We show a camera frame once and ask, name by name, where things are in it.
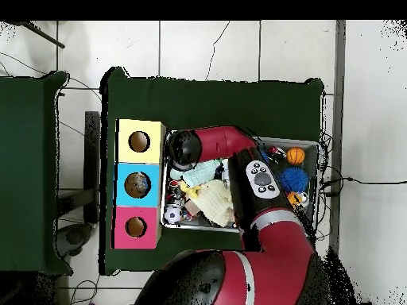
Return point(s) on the light blue waffle cloth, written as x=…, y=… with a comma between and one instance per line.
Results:
x=203, y=173

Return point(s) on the cream waffle cloth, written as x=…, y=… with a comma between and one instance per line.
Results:
x=216, y=200

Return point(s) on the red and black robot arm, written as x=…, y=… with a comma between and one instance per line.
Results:
x=280, y=254

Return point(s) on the shallow clear mesh bin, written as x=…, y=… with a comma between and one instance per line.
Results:
x=311, y=216

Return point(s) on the yellow rubber duck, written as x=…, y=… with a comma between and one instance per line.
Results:
x=189, y=189

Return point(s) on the black and white soccer ball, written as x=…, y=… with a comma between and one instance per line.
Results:
x=172, y=215

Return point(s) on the dark green table cloth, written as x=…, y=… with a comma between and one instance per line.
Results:
x=210, y=108

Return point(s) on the blue spiky ball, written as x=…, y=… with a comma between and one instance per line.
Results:
x=295, y=179

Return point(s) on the orange basketball toy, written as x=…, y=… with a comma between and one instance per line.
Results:
x=296, y=155

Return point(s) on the orange plastic toy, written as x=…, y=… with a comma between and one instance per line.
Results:
x=294, y=199

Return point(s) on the black flat panel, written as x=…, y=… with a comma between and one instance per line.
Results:
x=93, y=146

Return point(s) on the grey stand base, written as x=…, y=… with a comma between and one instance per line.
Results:
x=73, y=236

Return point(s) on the green cloth side table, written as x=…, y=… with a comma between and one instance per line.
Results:
x=28, y=171

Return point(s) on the dark thin rod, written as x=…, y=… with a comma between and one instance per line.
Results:
x=41, y=35

